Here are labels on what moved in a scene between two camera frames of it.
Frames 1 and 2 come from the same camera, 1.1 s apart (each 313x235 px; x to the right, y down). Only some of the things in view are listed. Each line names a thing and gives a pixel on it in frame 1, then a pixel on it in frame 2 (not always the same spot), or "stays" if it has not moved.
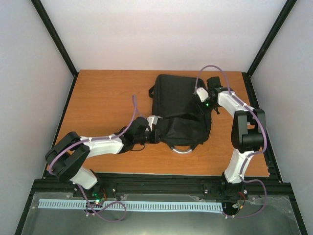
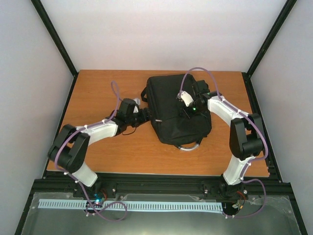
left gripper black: x=156 y=139 → x=145 y=116
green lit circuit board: x=99 y=200 stays
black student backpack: x=184 y=121 stays
